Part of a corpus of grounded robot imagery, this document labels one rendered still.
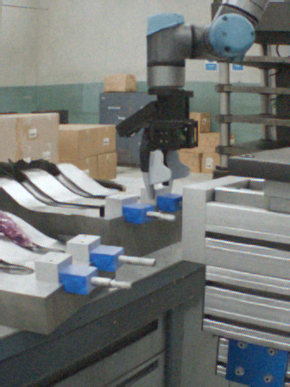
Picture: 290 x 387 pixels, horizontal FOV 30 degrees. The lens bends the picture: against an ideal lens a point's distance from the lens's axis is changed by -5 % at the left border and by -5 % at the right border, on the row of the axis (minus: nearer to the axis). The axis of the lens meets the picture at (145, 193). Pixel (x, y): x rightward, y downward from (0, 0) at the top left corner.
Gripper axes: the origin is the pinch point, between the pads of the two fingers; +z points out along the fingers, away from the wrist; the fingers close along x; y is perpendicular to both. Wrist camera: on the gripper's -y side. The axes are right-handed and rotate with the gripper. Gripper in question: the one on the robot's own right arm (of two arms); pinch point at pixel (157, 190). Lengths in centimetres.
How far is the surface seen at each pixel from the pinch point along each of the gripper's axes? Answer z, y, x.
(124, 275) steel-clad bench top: 11.2, 6.1, -19.1
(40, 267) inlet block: 3.8, 8.3, -41.0
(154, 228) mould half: 6.5, 2.0, -4.1
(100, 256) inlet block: 4.7, 9.2, -29.1
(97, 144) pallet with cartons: 35, -318, 370
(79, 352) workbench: 23.0, 4.0, -29.3
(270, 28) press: -83, -119, 367
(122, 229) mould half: 4.7, 2.0, -13.9
